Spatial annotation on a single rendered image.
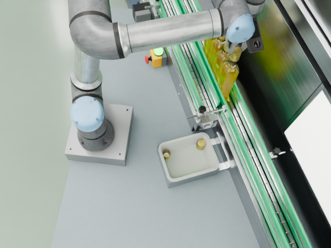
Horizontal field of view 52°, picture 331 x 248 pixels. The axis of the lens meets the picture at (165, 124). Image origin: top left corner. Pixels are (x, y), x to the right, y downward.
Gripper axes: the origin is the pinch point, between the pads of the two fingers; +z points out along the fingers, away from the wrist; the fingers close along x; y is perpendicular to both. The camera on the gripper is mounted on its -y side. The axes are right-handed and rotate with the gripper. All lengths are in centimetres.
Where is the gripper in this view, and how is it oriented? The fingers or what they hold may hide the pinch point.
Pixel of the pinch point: (236, 52)
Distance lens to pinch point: 129.2
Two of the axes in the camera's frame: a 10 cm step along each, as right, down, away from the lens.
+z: -0.6, 4.4, 9.0
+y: -2.9, -8.7, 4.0
